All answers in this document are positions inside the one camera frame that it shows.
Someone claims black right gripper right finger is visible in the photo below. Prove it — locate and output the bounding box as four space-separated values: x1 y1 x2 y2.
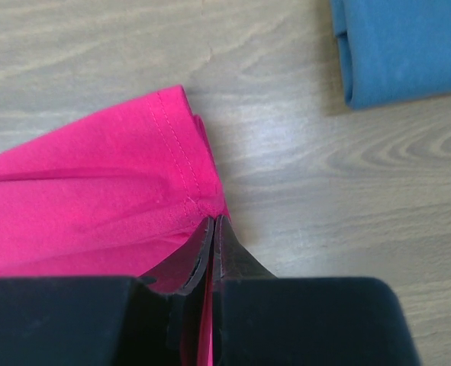
213 215 275 284

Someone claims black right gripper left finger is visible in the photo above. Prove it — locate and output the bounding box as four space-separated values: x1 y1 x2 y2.
140 217 214 294

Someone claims pink t shirt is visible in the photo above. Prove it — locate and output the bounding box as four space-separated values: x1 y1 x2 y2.
0 86 230 365

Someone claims folded teal t shirt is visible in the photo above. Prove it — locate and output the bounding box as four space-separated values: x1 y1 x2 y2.
330 1 451 109

